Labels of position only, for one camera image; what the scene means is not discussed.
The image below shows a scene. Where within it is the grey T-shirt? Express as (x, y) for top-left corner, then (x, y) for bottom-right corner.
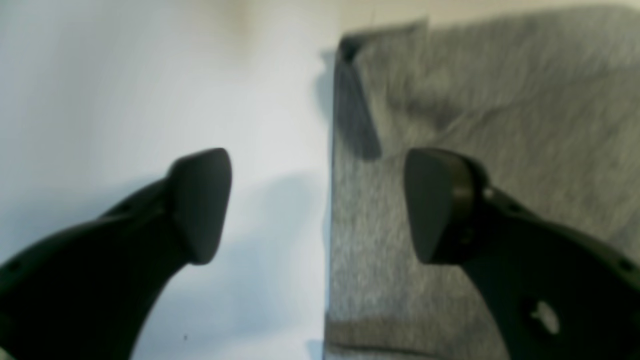
(323, 6), (640, 360)

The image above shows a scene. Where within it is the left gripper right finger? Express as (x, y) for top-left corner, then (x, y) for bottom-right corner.
(403, 148), (640, 360)

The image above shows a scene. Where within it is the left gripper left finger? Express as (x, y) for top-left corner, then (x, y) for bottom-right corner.
(0, 148), (233, 360)

